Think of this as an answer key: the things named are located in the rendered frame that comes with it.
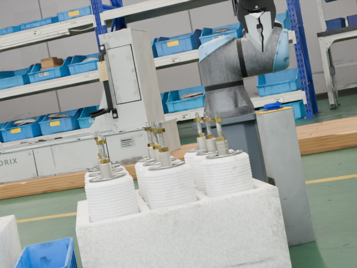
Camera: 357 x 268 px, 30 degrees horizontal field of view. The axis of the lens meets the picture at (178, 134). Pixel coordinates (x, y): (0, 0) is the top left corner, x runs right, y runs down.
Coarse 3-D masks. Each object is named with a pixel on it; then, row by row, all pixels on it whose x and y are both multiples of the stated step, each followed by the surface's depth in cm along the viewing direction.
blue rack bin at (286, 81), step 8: (280, 72) 642; (288, 72) 640; (296, 72) 605; (264, 80) 643; (272, 80) 645; (280, 80) 642; (288, 80) 593; (296, 80) 598; (264, 88) 600; (272, 88) 599; (280, 88) 597; (288, 88) 595; (296, 88) 593; (264, 96) 603
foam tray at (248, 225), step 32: (256, 192) 127; (96, 224) 123; (128, 224) 124; (160, 224) 124; (192, 224) 125; (224, 224) 126; (256, 224) 127; (96, 256) 123; (128, 256) 124; (160, 256) 125; (192, 256) 125; (224, 256) 126; (256, 256) 127; (288, 256) 128
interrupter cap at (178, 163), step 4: (160, 164) 135; (172, 164) 133; (176, 164) 129; (180, 164) 129; (148, 168) 132; (152, 168) 131; (156, 168) 129; (160, 168) 128; (164, 168) 128; (168, 168) 128
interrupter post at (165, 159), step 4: (164, 152) 131; (168, 152) 131; (160, 156) 131; (164, 156) 131; (168, 156) 131; (160, 160) 131; (164, 160) 131; (168, 160) 131; (164, 164) 131; (168, 164) 131
